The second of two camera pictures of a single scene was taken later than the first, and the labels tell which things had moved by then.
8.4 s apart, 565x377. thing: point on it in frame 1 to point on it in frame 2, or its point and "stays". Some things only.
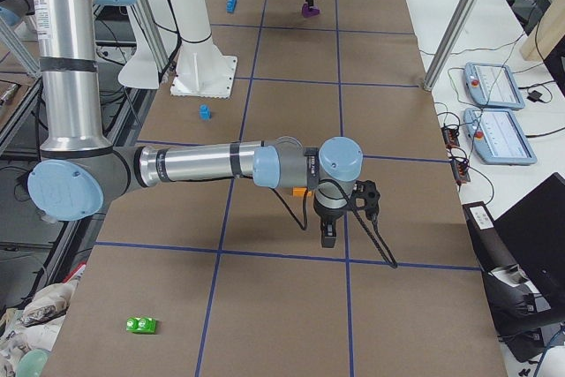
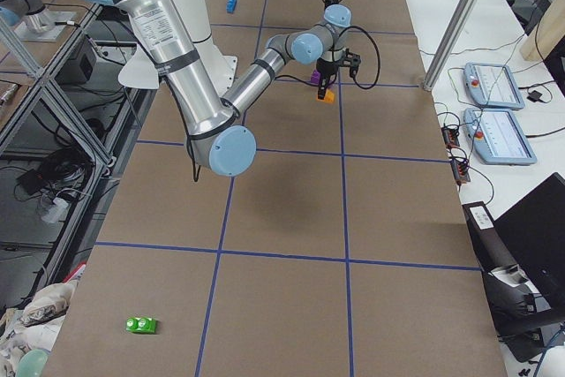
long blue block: [230, 3] stays
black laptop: [533, 233] stays
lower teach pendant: [497, 137] stays
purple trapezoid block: [307, 11] to [315, 78]
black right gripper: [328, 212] to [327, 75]
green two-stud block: [142, 325] stays
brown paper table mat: [217, 279] stays
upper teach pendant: [493, 86] stays
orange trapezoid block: [300, 192] to [328, 98]
